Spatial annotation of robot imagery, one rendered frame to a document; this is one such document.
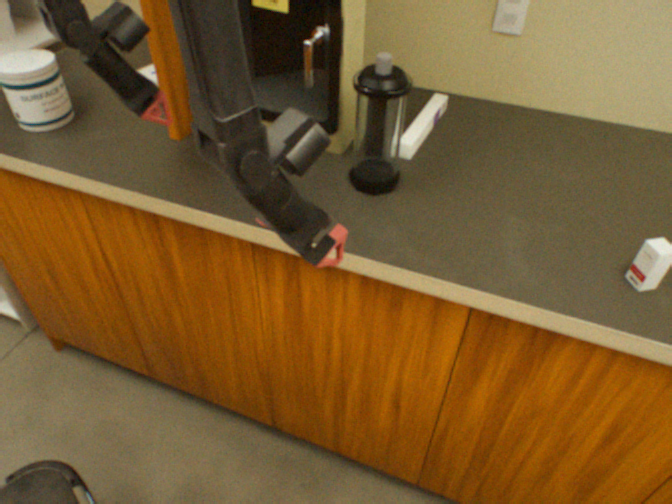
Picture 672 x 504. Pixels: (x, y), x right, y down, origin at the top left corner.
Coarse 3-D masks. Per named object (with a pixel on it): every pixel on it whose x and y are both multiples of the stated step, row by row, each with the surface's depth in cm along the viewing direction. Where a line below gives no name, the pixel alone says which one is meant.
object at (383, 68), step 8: (384, 56) 90; (392, 56) 91; (376, 64) 92; (384, 64) 91; (360, 72) 94; (368, 72) 93; (376, 72) 92; (384, 72) 92; (392, 72) 93; (400, 72) 93; (360, 80) 92; (368, 80) 91; (376, 80) 90; (384, 80) 90; (392, 80) 90; (400, 80) 91; (376, 88) 91; (384, 88) 90; (392, 88) 91
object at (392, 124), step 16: (368, 112) 94; (384, 112) 93; (400, 112) 95; (368, 128) 96; (384, 128) 96; (400, 128) 98; (368, 144) 99; (384, 144) 98; (400, 144) 102; (368, 160) 101; (384, 160) 101; (368, 176) 103; (384, 176) 103
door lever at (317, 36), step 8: (312, 32) 99; (320, 32) 98; (312, 40) 96; (320, 40) 100; (304, 48) 97; (312, 48) 97; (304, 56) 98; (312, 56) 98; (304, 64) 99; (312, 64) 99; (312, 72) 100; (312, 80) 101
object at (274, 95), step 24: (240, 0) 101; (288, 0) 97; (312, 0) 95; (336, 0) 94; (264, 24) 102; (288, 24) 100; (312, 24) 98; (336, 24) 97; (264, 48) 106; (288, 48) 104; (336, 48) 100; (264, 72) 109; (288, 72) 107; (336, 72) 103; (264, 96) 113; (288, 96) 111; (312, 96) 109; (336, 96) 106; (264, 120) 118; (336, 120) 110
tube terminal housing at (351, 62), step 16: (352, 0) 97; (352, 16) 99; (352, 32) 101; (352, 48) 104; (352, 64) 107; (352, 80) 109; (352, 96) 112; (352, 112) 115; (352, 128) 119; (336, 144) 115
